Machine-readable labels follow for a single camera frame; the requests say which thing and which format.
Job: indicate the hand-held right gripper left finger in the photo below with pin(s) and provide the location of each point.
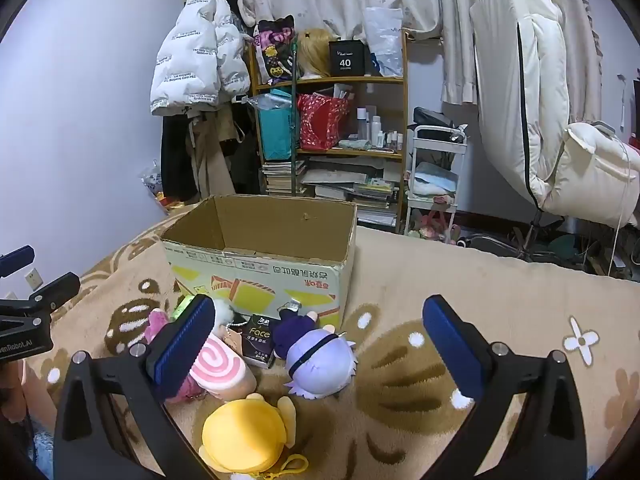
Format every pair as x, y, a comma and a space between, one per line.
180, 347

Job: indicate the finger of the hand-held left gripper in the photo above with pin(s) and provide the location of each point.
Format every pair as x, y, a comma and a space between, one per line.
57, 290
17, 260

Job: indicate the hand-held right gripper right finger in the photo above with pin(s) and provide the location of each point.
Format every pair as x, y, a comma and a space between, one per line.
452, 350

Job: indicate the pink plush toy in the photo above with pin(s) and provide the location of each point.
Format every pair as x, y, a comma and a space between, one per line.
156, 324

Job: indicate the green tissue pack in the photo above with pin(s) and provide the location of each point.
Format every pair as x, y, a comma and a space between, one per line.
182, 307

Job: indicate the pink swirl roll plush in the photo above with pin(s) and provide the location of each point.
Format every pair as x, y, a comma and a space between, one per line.
220, 367

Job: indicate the yellow plush toy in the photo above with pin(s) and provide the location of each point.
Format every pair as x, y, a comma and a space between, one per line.
245, 435

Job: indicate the printed cardboard box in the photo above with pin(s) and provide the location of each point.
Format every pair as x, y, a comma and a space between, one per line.
260, 272

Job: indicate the purple-haired plush doll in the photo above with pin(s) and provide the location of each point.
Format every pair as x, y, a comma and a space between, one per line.
320, 365

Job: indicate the person's left forearm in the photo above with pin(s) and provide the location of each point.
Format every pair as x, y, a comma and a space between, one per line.
37, 395

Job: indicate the pink soft toy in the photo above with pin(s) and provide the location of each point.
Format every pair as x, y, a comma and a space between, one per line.
435, 225

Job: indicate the small beige plush charm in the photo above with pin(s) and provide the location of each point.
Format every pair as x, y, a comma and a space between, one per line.
233, 344

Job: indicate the white fluffy plush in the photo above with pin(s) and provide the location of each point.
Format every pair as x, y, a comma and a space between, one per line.
223, 312

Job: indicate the black tissue pack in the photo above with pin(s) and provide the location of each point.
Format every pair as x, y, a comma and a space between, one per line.
257, 342

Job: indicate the black metal stand legs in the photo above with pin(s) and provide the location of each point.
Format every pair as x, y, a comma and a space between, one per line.
530, 240

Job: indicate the bag of colourful toys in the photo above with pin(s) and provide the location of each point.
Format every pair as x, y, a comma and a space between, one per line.
152, 182

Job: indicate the blue white cloth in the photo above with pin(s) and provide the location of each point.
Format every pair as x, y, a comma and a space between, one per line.
432, 177

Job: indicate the black hanging coat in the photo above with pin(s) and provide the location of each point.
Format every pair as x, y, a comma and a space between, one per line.
245, 155
175, 160

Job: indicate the beige hanging coat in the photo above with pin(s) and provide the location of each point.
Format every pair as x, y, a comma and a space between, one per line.
212, 160

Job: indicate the pile of papers and books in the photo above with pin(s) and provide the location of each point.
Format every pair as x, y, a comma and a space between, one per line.
350, 185

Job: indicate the stack of books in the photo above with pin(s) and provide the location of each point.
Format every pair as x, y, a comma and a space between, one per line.
282, 175

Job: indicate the white trolley cart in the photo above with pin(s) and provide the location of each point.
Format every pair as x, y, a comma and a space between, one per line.
435, 132

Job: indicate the group of white cosmetic bottles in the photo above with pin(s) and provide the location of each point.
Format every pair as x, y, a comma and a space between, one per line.
375, 127

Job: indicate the teal bag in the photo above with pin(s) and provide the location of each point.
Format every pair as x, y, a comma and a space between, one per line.
275, 130

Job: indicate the red patterned bag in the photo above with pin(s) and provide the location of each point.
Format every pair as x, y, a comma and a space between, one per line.
320, 122

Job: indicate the white puffer jacket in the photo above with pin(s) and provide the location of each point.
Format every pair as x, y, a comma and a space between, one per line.
192, 60

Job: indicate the wooden shelf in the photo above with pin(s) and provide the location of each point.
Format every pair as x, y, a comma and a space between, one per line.
380, 80

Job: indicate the black box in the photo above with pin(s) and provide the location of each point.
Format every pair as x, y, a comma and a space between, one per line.
347, 60

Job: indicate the black purple printed bag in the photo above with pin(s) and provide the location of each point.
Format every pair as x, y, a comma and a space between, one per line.
275, 50

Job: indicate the clear plastic bag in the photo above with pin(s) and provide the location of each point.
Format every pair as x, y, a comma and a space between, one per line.
385, 40

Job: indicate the blonde wig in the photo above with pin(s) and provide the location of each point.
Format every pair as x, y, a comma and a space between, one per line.
312, 52

